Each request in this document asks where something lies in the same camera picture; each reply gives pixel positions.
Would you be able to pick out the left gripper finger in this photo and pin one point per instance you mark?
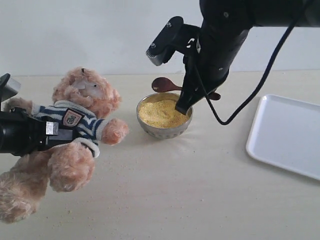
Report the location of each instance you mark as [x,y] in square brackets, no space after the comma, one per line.
[52,128]
[64,136]

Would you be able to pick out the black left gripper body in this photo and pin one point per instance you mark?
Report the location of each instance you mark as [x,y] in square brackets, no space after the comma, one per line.
[21,134]

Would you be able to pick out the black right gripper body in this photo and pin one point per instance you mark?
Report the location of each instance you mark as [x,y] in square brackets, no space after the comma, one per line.
[215,51]

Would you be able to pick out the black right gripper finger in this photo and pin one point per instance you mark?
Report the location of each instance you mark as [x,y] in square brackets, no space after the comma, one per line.
[189,96]

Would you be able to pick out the pink teddy bear striped sweater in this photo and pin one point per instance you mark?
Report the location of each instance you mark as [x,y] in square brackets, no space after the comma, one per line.
[81,101]

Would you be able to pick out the dark red wooden spoon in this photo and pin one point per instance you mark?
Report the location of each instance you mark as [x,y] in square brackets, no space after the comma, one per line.
[164,84]

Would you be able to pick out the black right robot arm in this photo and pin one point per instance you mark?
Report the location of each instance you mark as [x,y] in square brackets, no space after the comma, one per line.
[225,27]

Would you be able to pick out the yellow millet grains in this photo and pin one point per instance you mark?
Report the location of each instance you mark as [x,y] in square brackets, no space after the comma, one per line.
[162,114]

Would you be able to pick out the metal bowl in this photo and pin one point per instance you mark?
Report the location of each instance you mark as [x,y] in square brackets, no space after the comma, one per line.
[163,133]

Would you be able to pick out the white rectangular plastic tray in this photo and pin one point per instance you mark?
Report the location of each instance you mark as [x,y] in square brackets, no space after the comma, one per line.
[285,133]

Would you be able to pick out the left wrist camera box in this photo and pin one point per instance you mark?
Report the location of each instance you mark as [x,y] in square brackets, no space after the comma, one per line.
[9,87]

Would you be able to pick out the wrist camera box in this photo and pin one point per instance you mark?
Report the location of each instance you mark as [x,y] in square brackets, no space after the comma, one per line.
[159,49]
[9,87]

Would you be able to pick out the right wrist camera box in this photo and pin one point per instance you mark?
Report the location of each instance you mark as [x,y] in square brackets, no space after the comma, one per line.
[159,49]

